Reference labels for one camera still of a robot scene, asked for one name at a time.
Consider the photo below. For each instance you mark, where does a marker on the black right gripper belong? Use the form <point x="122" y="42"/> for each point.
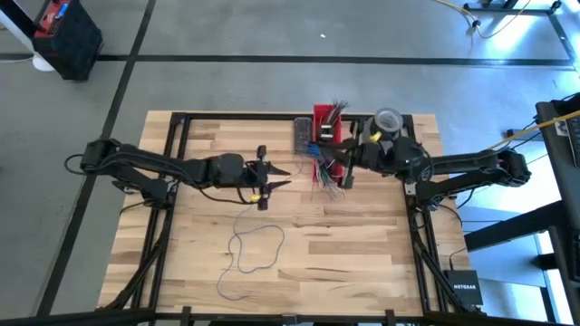
<point x="371" y="156"/>

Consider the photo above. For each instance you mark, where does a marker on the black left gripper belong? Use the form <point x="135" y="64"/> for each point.
<point x="256" y="174"/>

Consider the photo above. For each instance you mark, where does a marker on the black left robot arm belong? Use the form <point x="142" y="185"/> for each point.
<point x="149" y="160"/>

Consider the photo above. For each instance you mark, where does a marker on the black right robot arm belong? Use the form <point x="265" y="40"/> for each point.
<point x="462" y="163"/>

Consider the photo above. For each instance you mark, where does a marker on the small black white box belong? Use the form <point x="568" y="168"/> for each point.
<point x="327" y="131"/>

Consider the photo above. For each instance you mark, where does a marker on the grey plastic case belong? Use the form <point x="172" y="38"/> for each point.
<point x="302" y="131"/>

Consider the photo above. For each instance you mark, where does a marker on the black tape roll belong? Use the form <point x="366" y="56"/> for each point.
<point x="389" y="118"/>

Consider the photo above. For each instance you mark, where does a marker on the black floor stand base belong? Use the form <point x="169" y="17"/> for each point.
<point x="507" y="8"/>

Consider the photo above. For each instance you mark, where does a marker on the white stand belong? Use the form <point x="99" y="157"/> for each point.
<point x="43" y="63"/>

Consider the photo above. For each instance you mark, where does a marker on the black metal table frame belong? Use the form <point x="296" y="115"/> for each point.
<point x="272" y="117"/>

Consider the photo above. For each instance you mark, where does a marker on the black Netgear switch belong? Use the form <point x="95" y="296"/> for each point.
<point x="464" y="287"/>

